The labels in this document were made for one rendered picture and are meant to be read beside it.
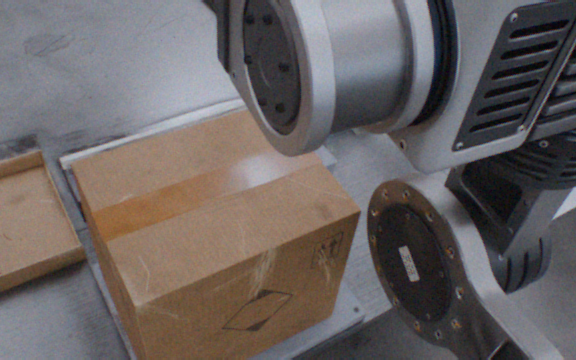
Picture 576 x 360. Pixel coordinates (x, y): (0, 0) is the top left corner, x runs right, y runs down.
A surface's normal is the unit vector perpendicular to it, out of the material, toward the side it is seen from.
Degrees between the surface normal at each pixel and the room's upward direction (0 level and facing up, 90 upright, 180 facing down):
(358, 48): 57
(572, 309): 0
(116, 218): 0
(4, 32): 0
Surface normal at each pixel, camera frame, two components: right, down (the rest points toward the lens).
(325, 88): 0.41, 0.40
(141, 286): 0.08, -0.68
